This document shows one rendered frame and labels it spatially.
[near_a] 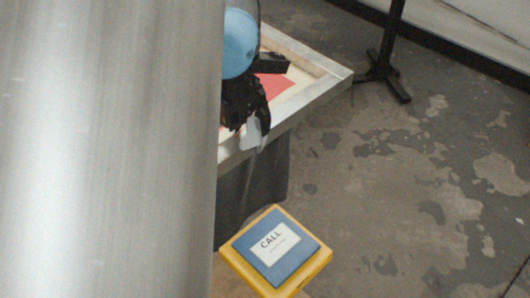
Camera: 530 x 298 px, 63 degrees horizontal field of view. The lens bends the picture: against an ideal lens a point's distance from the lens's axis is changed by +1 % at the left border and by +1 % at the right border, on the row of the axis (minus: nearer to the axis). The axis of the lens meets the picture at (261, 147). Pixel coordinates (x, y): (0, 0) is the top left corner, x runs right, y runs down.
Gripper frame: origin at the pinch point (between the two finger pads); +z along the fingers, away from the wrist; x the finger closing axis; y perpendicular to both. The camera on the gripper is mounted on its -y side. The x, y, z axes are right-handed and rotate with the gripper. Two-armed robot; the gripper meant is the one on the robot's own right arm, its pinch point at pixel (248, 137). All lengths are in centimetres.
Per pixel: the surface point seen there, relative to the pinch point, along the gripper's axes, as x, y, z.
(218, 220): -7.8, 3.9, 32.1
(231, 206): -8.5, -0.8, 31.5
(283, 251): 20.8, 12.1, 1.1
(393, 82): -45, -151, 94
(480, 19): -30, -200, 68
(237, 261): 16.4, 17.6, 2.9
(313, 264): 24.8, 9.6, 2.9
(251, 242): 16.2, 14.5, 1.1
